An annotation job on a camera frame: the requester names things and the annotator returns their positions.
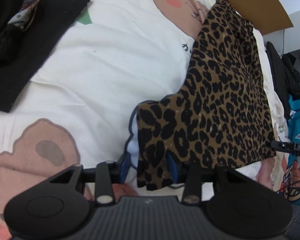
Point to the person's right hand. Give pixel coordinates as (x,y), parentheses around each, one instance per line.
(296,174)

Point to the black folded garment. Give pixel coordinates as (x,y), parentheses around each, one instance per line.
(29,30)

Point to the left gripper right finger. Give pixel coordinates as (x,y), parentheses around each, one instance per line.
(189,174)

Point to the leopard print garment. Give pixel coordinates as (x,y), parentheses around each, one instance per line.
(220,115)

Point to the brown cardboard sheet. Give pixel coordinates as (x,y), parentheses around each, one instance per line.
(267,16)

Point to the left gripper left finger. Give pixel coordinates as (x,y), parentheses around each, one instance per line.
(109,173)

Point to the cream bear print bedsheet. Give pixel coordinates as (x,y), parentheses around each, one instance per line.
(79,110)

